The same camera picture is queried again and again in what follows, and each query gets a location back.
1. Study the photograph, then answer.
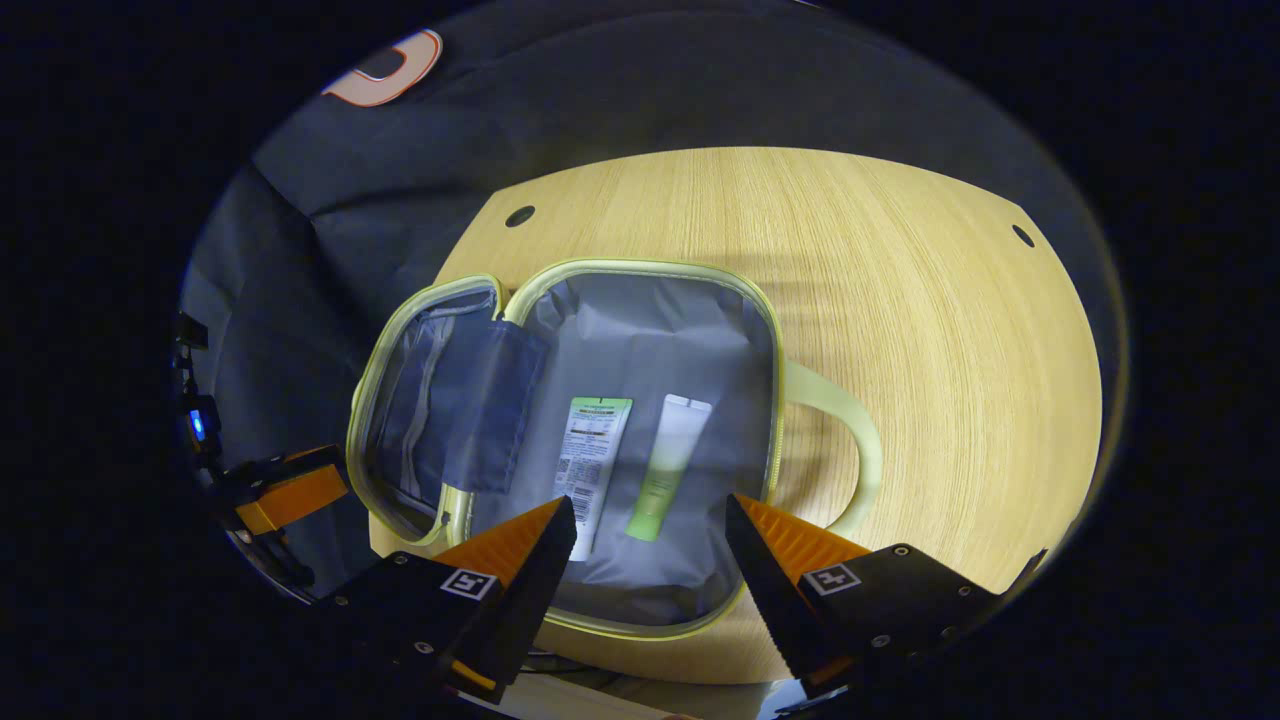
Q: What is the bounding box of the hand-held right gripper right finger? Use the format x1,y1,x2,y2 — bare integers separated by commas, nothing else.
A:
725,493,1011,701

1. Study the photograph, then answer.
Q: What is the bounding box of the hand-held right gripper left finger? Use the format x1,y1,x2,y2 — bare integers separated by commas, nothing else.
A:
315,495,579,704

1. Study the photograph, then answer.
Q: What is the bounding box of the large green labelled tube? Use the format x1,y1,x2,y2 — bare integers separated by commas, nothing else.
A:
552,395,635,564

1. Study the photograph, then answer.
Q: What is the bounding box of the small white green tube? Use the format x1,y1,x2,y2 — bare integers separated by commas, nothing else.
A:
624,393,714,543

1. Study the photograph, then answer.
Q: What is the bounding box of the pale yellow small suitcase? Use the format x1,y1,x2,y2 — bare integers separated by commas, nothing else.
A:
345,257,887,642

